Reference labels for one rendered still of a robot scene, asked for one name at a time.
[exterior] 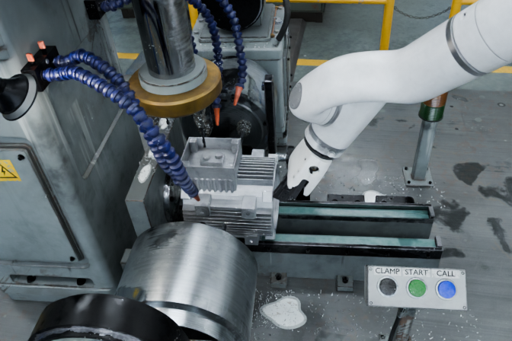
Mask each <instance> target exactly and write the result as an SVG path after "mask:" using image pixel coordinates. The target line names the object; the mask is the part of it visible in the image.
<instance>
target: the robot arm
mask: <svg viewBox="0 0 512 341"><path fill-rule="evenodd" d="M510 63H512V0H478V1H477V2H475V3H474V4H472V5H470V6H469V7H467V8H465V9H464V10H462V11H461V12H459V13H458V14H455V15H454V16H452V17H451V18H450V19H448V20H446V21H444V22H443V23H442V24H440V25H438V26H437V27H435V28H434V29H433V30H430V31H429V32H427V33H426V34H425V35H423V36H422V37H419V38H418V39H416V40H415V41H414V42H412V43H410V44H408V45H407V46H405V47H403V48H401V49H395V50H378V51H366V52H358V53H350V54H346V55H343V56H339V57H336V58H333V59H331V60H329V61H327V62H325V63H323V64H321V65H320V66H319V67H317V68H316V69H314V70H312V71H311V72H310V73H308V74H307V75H305V76H304V77H303V78H301V79H300V80H299V81H298V82H297V83H296V85H295V86H294V88H293V89H292V90H291V92H290V97H289V107H290V110H291V112H292V114H293V115H294V116H296V117H298V118H299V119H301V120H304V121H306V122H309V123H310V124H309V125H308V126H307V128H306V130H305V135H304V139H303V140H302V141H301V142H300V143H299V144H298V145H297V146H296V148H295V149H294V151H293V153H292V154H291V155H290V159H289V164H288V171H287V172H286V174H285V176H284V177H283V181H284V182H283V181H281V182H280V184H279V185H278V186H277V188H276V189H275V190H274V194H273V198H275V199H278V200H280V201H282V202H286V201H287V200H288V199H289V198H290V197H291V198H293V199H295V198H296V197H297V196H298V195H299V193H300V191H301V190H302V188H303V187H304V191H303V195H305V196H308V195H309V194H310V193H311V192H312V191H313V190H314V189H315V187H316V186H317V184H318V183H319V181H320V180H321V179H322V178H323V176H324V175H325V173H326V171H327V169H328V168H329V166H330V165H331V162H332V160H334V159H335V158H339V157H340V156H341V155H342V154H343V153H344V152H345V151H346V149H347V148H348V147H349V146H350V144H351V143H352V142H353V141H354V140H355V138H356V137H357V136H358V135H359V134H360V133H361V132H362V131H363V130H364V128H365V127H366V126H367V125H368V124H369V122H370V121H371V120H372V119H373V117H374V116H375V115H376V114H377V113H378V112H379V111H380V110H381V109H382V107H383V106H384V105H385V104H386V103H394V104H418V103H421V102H425V101H427V100H430V99H433V98H435V97H437V96H439V95H441V94H444V93H446V92H447V91H451V90H452V89H454V88H457V87H459V86H461V85H464V84H466V83H468V82H470V81H473V80H475V79H477V78H480V77H482V76H483V75H487V74H488V73H490V72H493V71H495V70H497V69H499V68H501V67H503V66H506V65H508V64H510Z"/></svg>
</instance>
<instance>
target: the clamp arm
mask: <svg viewBox="0 0 512 341"><path fill-rule="evenodd" d="M261 90H262V91H264V99H265V112H266V124H267V135H266V136H265V144H267V148H268V154H280V153H277V135H276V118H275V101H274V75H265V76H264V81H262V85H261Z"/></svg>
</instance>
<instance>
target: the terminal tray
mask: <svg viewBox="0 0 512 341"><path fill-rule="evenodd" d="M191 139H194V141H193V142H192V141H191ZM202 139H203V138H202V137H189V138H188V140H187V144H186V146H185V149H184V152H183V154H182V157H181V161H182V162H184V161H186V162H187V163H186V164H183V165H184V166H185V167H186V171H187V172H188V175H189V176H190V178H191V180H192V181H193V182H194V184H195V185H196V186H197V189H198V190H199V191H200V190H203V191H204V192H205V191H206V190H208V191H209V192H211V190H213V191H214V192H216V191H217V190H219V191H220V192H222V191H223V190H225V192H226V193H227V192H228V191H231V193H234V191H236V190H237V180H236V178H237V174H238V167H239V162H240V160H241V158H242V142H241V139H231V138H205V142H206V147H205V148H204V147H203V141H202ZM234 140H236V141H237V142H233V141H234ZM228 163H231V165H230V166H228V165H227V164H228Z"/></svg>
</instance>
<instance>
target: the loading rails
mask: <svg viewBox="0 0 512 341"><path fill-rule="evenodd" d="M434 217H435V214H434V209H433V206H432V204H420V203H392V202H338V201H311V200H287V201H286V202H282V201H279V212H278V220H277V229H276V238H275V239H274V240H266V239H265V236H262V238H261V241H258V245H247V244H245V239H244V238H243V237H237V238H238V239H239V240H240V241H241V242H242V243H243V244H245V245H246V246H247V247H248V249H249V250H250V251H251V252H252V253H253V255H254V257H255V259H256V261H257V265H258V276H270V287H271V288H286V284H287V277H294V278H311V279H336V283H337V291H343V292H353V291H354V280H360V281H364V266H365V265H377V266H411V267H429V268H438V266H439V264H440V259H441V257H442V254H443V248H442V243H441V239H440V236H436V237H435V240H434V239H429V237H430V232H431V229H432V225H433V223H434Z"/></svg>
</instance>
